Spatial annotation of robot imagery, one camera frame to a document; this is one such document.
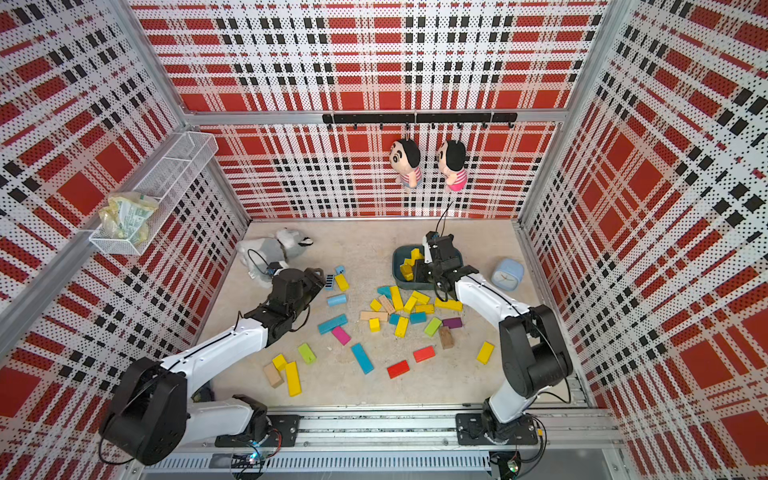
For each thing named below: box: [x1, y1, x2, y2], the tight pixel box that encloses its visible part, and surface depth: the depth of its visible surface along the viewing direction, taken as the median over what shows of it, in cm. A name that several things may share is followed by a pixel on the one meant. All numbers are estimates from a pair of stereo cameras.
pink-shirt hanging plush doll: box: [437, 140, 468, 192], surface depth 96 cm
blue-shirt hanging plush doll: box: [389, 138, 423, 188], surface depth 95 cm
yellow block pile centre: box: [404, 290, 434, 314], surface depth 98 cm
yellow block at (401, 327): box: [394, 316, 409, 339], surface depth 93 cm
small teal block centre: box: [409, 312, 427, 324], surface depth 95 cm
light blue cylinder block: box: [327, 294, 347, 307], surface depth 98 cm
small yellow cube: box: [369, 318, 381, 333], surface depth 93 cm
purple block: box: [442, 317, 463, 329], surface depth 95 cm
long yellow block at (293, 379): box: [286, 361, 302, 397], surface depth 84 cm
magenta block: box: [332, 326, 351, 346], surface depth 92 cm
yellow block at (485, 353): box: [476, 341, 495, 365], surface depth 88 cm
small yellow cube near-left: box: [272, 353, 287, 371], surface depth 85 cm
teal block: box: [318, 314, 349, 334], surface depth 95 cm
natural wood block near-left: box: [263, 362, 285, 389], surface depth 83 cm
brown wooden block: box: [440, 326, 455, 350], surface depth 90 cm
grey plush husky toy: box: [236, 227, 314, 288], surface depth 106 cm
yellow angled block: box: [390, 286, 404, 311], surface depth 99 cm
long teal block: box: [351, 343, 375, 375], surface depth 88 cm
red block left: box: [387, 360, 410, 379], surface depth 86 cm
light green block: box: [424, 317, 442, 337], surface depth 93 cm
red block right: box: [413, 345, 436, 363], surface depth 88 cm
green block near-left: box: [298, 342, 317, 365], surface depth 88 cm
